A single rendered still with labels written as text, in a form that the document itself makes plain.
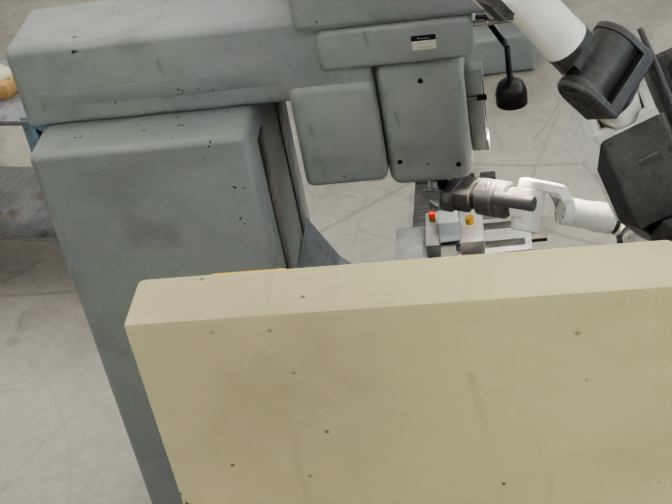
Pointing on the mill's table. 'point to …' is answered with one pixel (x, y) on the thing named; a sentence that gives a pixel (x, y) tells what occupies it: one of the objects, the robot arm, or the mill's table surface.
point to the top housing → (371, 12)
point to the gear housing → (396, 42)
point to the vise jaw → (471, 234)
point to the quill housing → (425, 119)
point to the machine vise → (506, 242)
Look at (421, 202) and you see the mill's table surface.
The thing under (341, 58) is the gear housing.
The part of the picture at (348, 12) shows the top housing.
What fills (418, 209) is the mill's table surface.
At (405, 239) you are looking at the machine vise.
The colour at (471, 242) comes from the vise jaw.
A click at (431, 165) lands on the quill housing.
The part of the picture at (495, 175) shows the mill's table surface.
